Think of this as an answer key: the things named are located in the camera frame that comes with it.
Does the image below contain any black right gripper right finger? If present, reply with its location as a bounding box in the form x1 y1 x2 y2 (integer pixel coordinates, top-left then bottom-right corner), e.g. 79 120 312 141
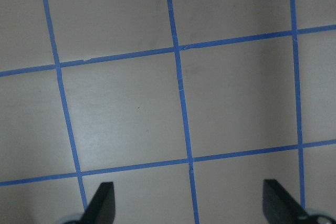
262 179 309 224

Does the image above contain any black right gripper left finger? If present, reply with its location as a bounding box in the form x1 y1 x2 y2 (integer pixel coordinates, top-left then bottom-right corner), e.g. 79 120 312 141
80 182 116 224

